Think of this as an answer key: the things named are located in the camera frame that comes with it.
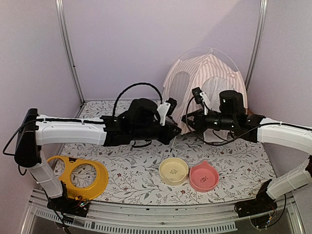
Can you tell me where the pink striped pet tent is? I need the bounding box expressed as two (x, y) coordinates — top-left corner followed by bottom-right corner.
(162, 47), (248, 143)

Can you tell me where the cream pet bowl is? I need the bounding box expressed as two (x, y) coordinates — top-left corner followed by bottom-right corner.
(158, 157), (189, 186)

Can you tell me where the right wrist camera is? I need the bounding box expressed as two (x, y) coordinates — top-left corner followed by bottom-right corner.
(192, 87), (211, 115)

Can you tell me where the yellow double bowl holder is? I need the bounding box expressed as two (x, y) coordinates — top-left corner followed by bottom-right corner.
(47, 156), (109, 200)

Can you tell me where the aluminium frame post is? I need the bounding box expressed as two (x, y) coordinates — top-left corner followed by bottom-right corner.
(55, 0), (85, 105)
(245, 0), (268, 90)

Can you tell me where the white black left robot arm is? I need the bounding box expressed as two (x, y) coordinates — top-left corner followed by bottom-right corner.
(14, 98), (181, 212)

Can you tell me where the aluminium front rail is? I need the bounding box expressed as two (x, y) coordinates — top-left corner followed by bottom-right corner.
(20, 189), (308, 234)

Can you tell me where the pink pet bowl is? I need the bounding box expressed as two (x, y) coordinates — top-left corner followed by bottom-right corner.
(189, 160), (219, 193)

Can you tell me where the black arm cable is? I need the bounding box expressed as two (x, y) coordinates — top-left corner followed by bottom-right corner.
(185, 96), (312, 147)
(113, 82), (163, 117)

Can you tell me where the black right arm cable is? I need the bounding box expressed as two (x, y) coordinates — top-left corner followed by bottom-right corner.
(185, 96), (312, 147)

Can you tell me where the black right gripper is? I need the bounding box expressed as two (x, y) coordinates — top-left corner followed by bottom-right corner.
(180, 109), (235, 135)

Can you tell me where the white tent pole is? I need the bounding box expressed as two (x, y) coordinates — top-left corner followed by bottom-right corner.
(169, 46), (241, 152)

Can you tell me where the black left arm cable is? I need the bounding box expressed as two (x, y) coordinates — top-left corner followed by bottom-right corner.
(113, 82), (163, 117)

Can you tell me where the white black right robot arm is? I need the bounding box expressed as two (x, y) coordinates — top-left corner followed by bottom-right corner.
(182, 87), (312, 213)

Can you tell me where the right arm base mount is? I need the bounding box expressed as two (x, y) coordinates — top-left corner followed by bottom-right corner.
(234, 179), (277, 217)

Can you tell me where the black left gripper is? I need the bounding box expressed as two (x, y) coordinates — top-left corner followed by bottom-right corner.
(132, 119), (181, 144)

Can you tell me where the right aluminium frame post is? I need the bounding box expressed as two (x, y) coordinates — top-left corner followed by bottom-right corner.
(245, 0), (268, 90)

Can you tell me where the left aluminium frame post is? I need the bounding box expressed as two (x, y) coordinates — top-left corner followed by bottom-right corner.
(55, 0), (85, 105)

